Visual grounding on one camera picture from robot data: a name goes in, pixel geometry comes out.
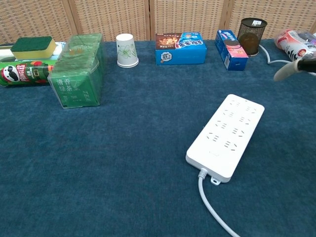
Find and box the green tea box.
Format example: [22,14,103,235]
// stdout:
[47,33,104,110]

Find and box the wide blue cookie box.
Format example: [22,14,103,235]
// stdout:
[155,32,207,66]

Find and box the green yellow sponge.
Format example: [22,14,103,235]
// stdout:
[10,36,57,60]

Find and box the narrow blue Oreo box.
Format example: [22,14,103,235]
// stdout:
[214,29,249,72]

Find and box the white power cable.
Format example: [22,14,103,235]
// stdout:
[198,168,241,237]

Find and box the white floral paper cup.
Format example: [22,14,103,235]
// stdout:
[116,33,139,69]

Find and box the blue table cloth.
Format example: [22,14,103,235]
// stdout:
[0,39,316,237]

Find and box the woven folding screen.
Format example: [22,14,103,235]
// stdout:
[0,0,316,44]

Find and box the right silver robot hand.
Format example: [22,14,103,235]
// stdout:
[273,57,316,82]

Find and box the green Pringles can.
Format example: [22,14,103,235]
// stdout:
[0,59,58,87]

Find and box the thin white cable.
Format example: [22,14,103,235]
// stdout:
[258,44,291,66]

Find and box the clear plastic snack bag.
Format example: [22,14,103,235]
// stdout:
[274,28,316,67]

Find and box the white power strip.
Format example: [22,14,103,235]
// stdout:
[185,93,265,185]

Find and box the black mesh pen holder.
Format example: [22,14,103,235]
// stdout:
[237,17,268,57]

